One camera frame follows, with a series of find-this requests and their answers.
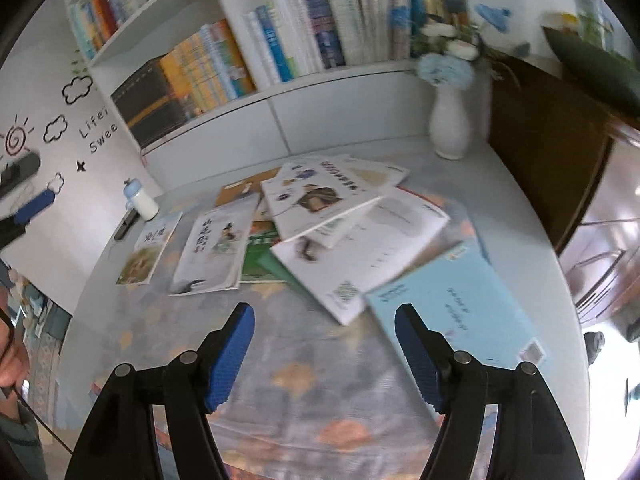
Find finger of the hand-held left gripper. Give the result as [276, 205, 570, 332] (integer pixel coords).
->
[0, 152, 42, 196]
[0, 189, 57, 252]

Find row of colourful books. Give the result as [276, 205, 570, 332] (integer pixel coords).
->
[67, 0, 201, 61]

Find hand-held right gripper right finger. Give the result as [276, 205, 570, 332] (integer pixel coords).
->
[394, 302, 587, 480]

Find light blue book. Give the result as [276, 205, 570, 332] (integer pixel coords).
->
[364, 240, 546, 421]

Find white book with beige picture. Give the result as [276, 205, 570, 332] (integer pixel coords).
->
[320, 155, 411, 202]

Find white bookshelf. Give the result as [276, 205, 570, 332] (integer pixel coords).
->
[62, 0, 496, 192]

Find white ceramic vase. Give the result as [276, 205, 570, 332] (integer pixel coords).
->
[429, 82, 473, 161]

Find row of white blue books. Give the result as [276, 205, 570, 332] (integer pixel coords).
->
[244, 0, 416, 86]

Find brown wooden cabinet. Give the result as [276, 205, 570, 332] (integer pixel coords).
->
[487, 52, 640, 331]

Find black flat case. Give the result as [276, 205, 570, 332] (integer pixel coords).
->
[114, 208, 141, 242]

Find small book with yellow picture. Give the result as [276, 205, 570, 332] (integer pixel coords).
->
[116, 211, 183, 286]

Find black lettering wall decal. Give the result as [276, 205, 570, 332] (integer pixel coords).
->
[79, 107, 121, 156]

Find patterned rug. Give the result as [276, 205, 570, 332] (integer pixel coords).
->
[7, 267, 73, 361]

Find row of black yellow books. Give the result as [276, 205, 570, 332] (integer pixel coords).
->
[110, 20, 258, 148]

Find black cable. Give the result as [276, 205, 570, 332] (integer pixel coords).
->
[14, 387, 77, 458]

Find white book with brown basket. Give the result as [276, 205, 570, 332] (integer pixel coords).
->
[260, 159, 385, 242]

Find red sun wall decal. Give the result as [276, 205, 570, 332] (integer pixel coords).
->
[0, 115, 37, 159]

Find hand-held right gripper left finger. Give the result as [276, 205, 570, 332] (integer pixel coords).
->
[64, 302, 256, 480]

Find white bottle with blue lid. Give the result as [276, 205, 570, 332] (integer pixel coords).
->
[122, 177, 160, 222]

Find white book with green-robed figure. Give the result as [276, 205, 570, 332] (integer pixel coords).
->
[169, 195, 261, 296]

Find blue white artificial flowers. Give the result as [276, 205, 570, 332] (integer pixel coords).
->
[407, 2, 516, 92]

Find large white book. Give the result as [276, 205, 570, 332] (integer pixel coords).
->
[270, 187, 451, 326]

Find person's grey-green shirt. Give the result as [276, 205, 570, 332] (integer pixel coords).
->
[0, 399, 51, 480]

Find green book with white label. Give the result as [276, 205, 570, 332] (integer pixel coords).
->
[240, 210, 282, 283]

